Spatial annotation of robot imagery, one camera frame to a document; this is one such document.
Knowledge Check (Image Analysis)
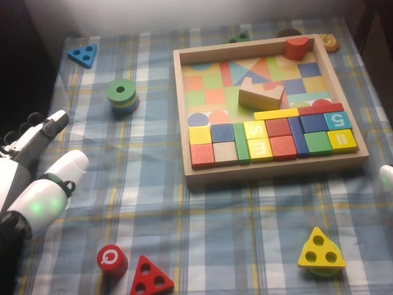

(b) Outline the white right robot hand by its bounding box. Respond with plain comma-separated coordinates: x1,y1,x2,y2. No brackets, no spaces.
378,164,393,189

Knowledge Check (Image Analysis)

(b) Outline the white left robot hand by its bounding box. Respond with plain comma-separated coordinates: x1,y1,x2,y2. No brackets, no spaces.
0,109,90,238

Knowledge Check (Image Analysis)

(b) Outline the natural wood arch block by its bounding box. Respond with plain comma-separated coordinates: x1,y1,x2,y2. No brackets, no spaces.
238,76,285,111

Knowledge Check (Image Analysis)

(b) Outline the yellow triangle block with holes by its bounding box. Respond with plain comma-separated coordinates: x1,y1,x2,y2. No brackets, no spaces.
297,226,347,269

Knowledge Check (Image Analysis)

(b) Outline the red triangle block with holes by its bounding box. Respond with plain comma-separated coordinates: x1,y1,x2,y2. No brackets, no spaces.
130,254,175,295

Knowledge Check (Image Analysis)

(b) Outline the blue triangle block with holes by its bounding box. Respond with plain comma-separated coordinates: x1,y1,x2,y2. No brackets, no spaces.
67,42,98,69

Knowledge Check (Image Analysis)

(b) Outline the red half-cylinder block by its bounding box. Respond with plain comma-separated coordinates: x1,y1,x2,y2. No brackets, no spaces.
284,36,309,61

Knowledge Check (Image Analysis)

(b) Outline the green triangle block with holes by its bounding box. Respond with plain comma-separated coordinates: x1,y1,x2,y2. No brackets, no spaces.
228,30,251,44

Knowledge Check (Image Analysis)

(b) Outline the red cylinder with letter Q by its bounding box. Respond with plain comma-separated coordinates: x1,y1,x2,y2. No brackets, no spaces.
97,245,129,277

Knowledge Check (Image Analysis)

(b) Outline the light green round disc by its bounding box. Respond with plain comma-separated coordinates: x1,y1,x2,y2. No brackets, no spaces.
306,242,344,277

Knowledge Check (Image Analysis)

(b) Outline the square wooden tray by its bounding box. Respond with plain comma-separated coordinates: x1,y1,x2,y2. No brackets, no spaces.
173,33,369,186

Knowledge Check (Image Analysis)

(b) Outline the tan cookie-shaped toy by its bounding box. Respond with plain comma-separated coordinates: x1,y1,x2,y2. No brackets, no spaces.
319,33,341,53

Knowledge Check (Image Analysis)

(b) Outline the dark brown wooden furniture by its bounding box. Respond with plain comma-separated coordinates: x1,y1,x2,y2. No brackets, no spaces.
343,0,393,124

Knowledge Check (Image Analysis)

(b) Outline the blue plaid tablecloth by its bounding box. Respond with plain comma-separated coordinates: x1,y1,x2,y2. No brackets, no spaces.
15,18,393,295

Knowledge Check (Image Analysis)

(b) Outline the dark brown round disc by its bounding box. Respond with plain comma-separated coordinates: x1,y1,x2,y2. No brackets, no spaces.
275,28,303,39

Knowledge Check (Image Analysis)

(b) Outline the blue wooden ring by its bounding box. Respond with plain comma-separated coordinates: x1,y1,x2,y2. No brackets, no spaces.
110,97,141,112

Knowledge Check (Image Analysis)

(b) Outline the yellow wooden ring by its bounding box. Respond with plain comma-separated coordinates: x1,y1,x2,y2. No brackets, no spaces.
107,92,139,108

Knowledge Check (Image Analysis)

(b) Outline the green wooden ring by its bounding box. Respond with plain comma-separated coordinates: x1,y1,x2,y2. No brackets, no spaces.
106,79,136,104

